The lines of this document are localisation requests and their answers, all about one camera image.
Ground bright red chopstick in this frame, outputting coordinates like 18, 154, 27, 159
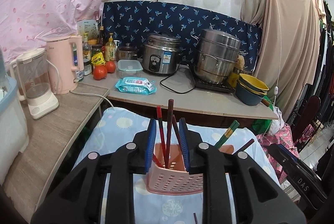
156, 106, 166, 163
152, 154, 163, 168

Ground clear food container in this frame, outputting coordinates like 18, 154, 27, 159
117, 60, 143, 79

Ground blue wet wipes pack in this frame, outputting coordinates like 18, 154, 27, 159
115, 77, 157, 95

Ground navy floral backsplash cloth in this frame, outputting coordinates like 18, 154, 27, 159
101, 1, 262, 72

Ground beige hanging curtain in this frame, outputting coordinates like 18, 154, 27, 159
241, 0, 320, 119

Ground black induction cooktop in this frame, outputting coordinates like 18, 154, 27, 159
192, 73, 235, 94

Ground silver rice cooker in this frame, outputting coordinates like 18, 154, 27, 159
142, 33, 181, 75

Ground green chopstick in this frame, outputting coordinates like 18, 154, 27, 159
214, 119, 239, 149
217, 120, 240, 149

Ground small steel pot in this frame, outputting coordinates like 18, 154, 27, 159
116, 43, 138, 61

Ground stacked yellow blue bowls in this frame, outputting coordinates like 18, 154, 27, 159
235, 74, 269, 106

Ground pink floral fabric pile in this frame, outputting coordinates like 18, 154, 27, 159
256, 124, 300, 184

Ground dark red twisted chopstick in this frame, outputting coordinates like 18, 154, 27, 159
165, 99, 174, 169
172, 115, 180, 144

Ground pink electric kettle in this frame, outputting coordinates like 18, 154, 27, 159
46, 36, 84, 94

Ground yellow oil bottle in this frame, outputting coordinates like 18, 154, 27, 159
105, 33, 115, 62

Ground yellow snack packet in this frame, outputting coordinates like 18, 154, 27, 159
91, 52, 105, 66

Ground white blender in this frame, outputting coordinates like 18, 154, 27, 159
9, 48, 59, 120

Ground stainless steel steamer pot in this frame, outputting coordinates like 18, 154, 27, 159
194, 29, 241, 84

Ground red tomato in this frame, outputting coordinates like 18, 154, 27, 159
93, 65, 108, 80
105, 61, 117, 74

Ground pink perforated utensil holder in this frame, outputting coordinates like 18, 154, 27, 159
145, 143, 236, 196

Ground white blue storage bin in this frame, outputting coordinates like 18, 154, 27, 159
0, 48, 30, 185

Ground light blue patterned tablecloth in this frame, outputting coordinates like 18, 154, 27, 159
74, 107, 280, 223

